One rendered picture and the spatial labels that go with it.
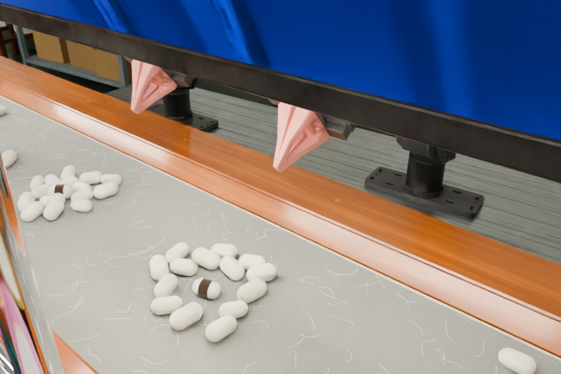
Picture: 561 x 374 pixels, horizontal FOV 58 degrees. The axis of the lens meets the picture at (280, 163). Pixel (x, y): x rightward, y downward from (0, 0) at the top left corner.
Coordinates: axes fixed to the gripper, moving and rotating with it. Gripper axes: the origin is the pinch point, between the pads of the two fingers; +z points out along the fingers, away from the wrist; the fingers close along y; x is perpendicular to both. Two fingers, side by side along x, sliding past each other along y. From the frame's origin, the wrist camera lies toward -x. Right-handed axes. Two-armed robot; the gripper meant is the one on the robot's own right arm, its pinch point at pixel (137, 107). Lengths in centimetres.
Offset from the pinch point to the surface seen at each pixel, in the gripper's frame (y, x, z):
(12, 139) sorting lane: -29.5, 4.3, 10.7
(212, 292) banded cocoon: 29.0, -4.7, 20.2
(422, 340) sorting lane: 50, 1, 16
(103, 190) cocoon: 1.9, 0.1, 13.8
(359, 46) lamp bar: 49, -35, 7
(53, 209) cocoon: 0.4, -5.0, 19.0
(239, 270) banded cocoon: 29.5, -2.1, 16.9
